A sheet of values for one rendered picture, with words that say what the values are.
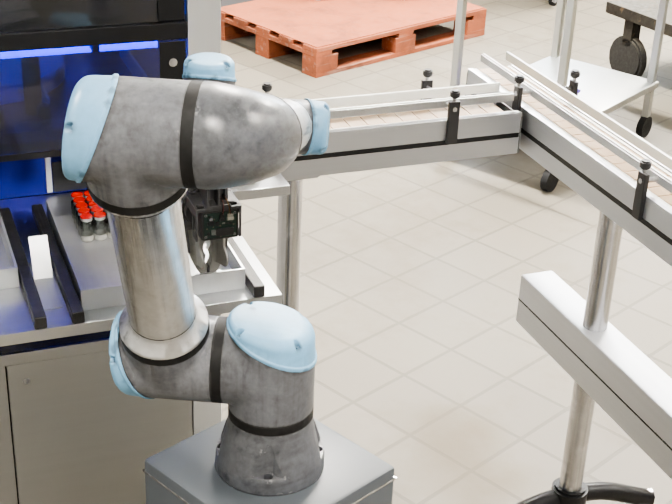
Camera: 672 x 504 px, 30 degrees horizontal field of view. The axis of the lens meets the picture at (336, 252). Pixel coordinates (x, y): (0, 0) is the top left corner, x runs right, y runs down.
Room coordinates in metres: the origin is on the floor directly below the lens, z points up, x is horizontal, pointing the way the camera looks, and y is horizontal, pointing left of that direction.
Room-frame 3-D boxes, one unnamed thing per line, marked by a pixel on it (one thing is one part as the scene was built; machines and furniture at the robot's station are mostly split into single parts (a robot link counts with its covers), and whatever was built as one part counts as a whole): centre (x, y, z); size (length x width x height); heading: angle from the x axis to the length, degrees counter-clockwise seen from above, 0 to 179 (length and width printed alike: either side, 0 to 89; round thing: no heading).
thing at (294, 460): (1.42, 0.08, 0.84); 0.15 x 0.15 x 0.10
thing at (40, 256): (1.73, 0.45, 0.91); 0.14 x 0.03 x 0.06; 21
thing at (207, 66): (1.72, 0.19, 1.22); 0.09 x 0.08 x 0.11; 177
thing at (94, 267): (1.87, 0.33, 0.90); 0.34 x 0.26 x 0.04; 21
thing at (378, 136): (2.41, -0.04, 0.92); 0.69 x 0.15 x 0.16; 112
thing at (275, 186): (2.21, 0.18, 0.87); 0.14 x 0.13 x 0.02; 22
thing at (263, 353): (1.42, 0.09, 0.96); 0.13 x 0.12 x 0.14; 87
